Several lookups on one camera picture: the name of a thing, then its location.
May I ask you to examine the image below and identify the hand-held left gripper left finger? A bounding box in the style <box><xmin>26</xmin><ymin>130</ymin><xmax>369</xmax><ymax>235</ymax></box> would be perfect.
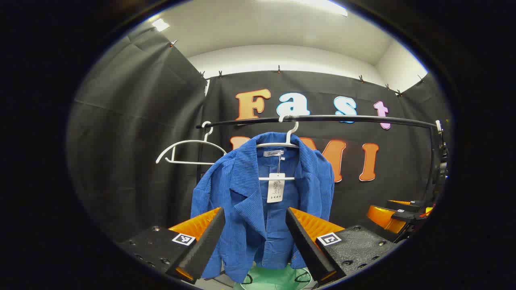
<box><xmin>116</xmin><ymin>207</ymin><xmax>226</xmax><ymax>285</ymax></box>

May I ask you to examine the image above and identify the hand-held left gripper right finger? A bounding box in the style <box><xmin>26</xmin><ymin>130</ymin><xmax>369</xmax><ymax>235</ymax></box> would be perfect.
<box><xmin>285</xmin><ymin>207</ymin><xmax>399</xmax><ymax>286</ymax></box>

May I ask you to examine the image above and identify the green laundry hamper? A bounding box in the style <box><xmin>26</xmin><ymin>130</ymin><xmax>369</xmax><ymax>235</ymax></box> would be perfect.
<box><xmin>234</xmin><ymin>262</ymin><xmax>319</xmax><ymax>290</ymax></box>

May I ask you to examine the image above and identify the blue corduroy jacket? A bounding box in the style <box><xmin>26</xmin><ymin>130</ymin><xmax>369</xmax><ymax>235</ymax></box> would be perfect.
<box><xmin>190</xmin><ymin>132</ymin><xmax>336</xmax><ymax>284</ymax></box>

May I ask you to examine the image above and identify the white plastic clothes hanger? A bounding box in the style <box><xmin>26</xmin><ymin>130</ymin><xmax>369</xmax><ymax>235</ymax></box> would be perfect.
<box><xmin>156</xmin><ymin>121</ymin><xmax>227</xmax><ymax>166</ymax></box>
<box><xmin>256</xmin><ymin>114</ymin><xmax>301</xmax><ymax>181</ymax></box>

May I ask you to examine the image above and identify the black clothes rack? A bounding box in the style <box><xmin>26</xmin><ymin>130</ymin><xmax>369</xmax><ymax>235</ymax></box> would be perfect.
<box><xmin>196</xmin><ymin>115</ymin><xmax>449</xmax><ymax>204</ymax></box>

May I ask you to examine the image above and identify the black backdrop cloth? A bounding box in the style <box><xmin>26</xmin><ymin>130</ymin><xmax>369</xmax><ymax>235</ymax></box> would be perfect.
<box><xmin>67</xmin><ymin>26</ymin><xmax>454</xmax><ymax>242</ymax></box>

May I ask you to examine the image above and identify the row of small black clips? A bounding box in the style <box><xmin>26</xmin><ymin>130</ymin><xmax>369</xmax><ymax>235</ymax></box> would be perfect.
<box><xmin>169</xmin><ymin>39</ymin><xmax>424</xmax><ymax>97</ymax></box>

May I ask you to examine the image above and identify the long ceiling light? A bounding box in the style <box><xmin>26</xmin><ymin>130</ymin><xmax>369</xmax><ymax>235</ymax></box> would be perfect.
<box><xmin>258</xmin><ymin>0</ymin><xmax>348</xmax><ymax>17</ymax></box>

